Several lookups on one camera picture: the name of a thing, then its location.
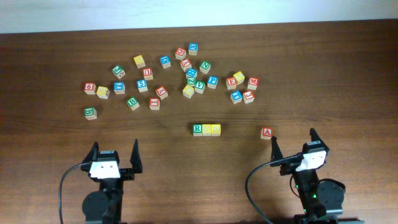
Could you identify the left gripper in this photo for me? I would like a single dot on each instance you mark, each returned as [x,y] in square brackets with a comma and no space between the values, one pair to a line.
[126,173]

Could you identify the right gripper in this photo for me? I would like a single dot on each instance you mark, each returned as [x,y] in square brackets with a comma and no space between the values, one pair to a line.
[277,153]

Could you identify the yellow S block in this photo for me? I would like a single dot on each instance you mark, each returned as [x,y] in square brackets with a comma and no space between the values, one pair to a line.
[206,130]
[215,129]

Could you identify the green R block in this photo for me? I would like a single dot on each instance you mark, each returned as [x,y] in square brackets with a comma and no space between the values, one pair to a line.
[197,130]

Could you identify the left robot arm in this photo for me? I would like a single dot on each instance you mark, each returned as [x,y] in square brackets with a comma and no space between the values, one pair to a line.
[105,205]

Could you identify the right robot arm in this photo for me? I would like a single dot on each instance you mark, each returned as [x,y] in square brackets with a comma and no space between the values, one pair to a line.
[321,199]

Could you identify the red A block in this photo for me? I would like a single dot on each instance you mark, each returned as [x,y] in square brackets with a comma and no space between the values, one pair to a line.
[266,133]

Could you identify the green B block far left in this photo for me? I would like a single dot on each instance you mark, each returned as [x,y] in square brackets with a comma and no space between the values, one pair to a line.
[90,113]

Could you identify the green b block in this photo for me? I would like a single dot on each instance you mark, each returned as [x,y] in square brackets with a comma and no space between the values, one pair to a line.
[132,103]
[90,113]

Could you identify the green B block centre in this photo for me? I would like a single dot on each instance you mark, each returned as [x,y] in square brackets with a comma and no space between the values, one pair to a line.
[132,103]

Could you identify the red I block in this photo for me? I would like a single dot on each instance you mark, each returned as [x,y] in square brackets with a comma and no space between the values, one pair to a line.
[154,103]

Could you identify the red 3 block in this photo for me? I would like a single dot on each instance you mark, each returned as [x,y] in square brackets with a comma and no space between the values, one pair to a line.
[248,97]

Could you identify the blue T block left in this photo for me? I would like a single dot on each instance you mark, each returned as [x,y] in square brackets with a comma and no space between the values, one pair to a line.
[119,88]

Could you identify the blue t block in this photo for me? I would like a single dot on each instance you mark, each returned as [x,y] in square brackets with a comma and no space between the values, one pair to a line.
[119,88]
[236,97]

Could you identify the red 6 block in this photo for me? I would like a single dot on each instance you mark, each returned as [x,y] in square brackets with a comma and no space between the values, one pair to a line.
[90,88]

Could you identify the red M block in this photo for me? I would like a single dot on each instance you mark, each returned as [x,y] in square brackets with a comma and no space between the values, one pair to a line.
[253,83]

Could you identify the blue T block right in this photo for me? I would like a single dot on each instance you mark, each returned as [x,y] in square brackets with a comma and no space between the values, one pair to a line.
[236,97]

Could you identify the blue 5 block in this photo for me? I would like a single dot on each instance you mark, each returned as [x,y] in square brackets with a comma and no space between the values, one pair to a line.
[142,85]

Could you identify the green J block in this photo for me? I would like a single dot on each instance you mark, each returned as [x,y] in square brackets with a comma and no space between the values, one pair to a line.
[118,71]

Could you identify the yellow block near E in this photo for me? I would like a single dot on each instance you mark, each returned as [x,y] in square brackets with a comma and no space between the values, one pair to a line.
[239,77]

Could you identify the red E block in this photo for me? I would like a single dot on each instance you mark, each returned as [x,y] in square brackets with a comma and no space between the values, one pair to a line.
[231,83]

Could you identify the red U block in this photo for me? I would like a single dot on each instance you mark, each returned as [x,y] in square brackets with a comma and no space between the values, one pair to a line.
[147,73]

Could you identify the yellow C block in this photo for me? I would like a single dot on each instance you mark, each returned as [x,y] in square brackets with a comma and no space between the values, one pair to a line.
[188,91]

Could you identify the yellow block upper left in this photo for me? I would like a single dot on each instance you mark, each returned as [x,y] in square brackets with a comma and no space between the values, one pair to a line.
[139,61]

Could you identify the blue P block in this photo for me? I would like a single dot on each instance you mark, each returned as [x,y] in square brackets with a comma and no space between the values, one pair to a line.
[212,82]

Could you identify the green Z block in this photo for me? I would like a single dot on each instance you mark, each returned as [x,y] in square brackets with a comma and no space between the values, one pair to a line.
[191,81]

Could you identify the blue D block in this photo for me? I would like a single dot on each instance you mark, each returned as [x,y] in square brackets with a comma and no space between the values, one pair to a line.
[165,62]

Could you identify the green V block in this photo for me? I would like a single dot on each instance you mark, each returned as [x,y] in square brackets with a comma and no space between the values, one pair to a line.
[199,87]

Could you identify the blue H block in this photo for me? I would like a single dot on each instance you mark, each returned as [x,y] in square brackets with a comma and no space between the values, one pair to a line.
[191,73]

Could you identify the red Y block upper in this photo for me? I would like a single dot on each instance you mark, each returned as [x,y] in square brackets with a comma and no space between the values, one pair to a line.
[185,64]

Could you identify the green N block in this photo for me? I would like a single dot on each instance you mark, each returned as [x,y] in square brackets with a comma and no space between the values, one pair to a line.
[205,67]

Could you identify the red Q block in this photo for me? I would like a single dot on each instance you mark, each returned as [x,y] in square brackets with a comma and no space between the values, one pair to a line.
[180,53]

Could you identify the blue X block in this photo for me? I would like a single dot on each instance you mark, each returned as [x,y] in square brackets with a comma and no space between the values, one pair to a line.
[193,48]

